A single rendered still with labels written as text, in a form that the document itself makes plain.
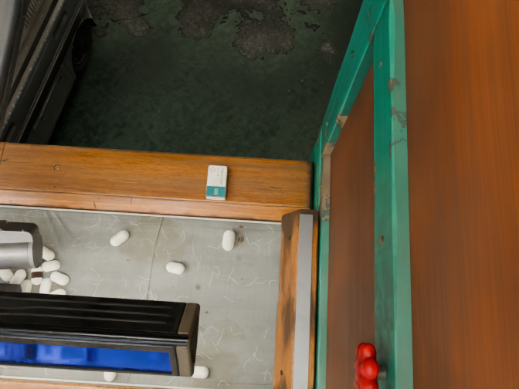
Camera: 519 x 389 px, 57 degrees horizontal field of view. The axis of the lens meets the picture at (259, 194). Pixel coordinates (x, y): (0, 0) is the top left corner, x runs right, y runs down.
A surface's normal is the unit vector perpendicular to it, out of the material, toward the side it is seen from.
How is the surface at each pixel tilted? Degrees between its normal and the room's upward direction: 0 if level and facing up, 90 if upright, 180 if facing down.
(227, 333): 0
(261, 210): 45
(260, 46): 0
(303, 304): 0
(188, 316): 58
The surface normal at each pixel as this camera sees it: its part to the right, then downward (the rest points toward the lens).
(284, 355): -0.90, -0.17
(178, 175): 0.01, -0.27
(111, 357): -0.04, 0.67
